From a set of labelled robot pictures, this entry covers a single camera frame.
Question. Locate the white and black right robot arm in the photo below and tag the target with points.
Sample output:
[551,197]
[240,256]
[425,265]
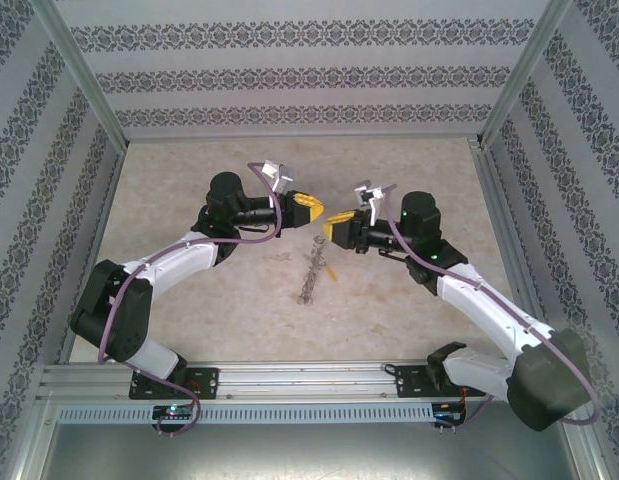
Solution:
[489,320]

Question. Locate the aluminium frame post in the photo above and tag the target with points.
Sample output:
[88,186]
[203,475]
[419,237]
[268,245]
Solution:
[84,75]
[524,75]

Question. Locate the circuit board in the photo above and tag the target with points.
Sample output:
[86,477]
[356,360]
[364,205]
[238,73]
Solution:
[174,411]
[449,414]

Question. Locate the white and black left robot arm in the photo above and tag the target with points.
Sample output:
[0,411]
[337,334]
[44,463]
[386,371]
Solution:
[174,260]

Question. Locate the right circuit board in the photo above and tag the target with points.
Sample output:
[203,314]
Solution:
[449,414]

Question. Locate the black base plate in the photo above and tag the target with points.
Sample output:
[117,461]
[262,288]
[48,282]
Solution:
[204,382]
[411,382]

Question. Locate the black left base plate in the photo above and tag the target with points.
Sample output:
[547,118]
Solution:
[204,382]

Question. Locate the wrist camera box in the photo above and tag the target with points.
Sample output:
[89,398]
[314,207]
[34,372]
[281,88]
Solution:
[284,177]
[364,194]

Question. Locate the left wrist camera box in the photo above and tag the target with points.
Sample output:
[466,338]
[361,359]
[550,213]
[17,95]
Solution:
[284,177]

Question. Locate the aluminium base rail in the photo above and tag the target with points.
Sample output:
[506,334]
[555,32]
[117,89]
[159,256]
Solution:
[309,380]

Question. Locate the grey metal sheet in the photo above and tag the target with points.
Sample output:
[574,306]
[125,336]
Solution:
[309,455]

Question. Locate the left circuit board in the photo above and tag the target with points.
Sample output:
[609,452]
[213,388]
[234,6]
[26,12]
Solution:
[174,411]

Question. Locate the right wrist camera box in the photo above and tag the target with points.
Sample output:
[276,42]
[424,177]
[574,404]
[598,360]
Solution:
[364,194]

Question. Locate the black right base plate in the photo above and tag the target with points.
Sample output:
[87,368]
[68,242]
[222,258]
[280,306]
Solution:
[411,382]

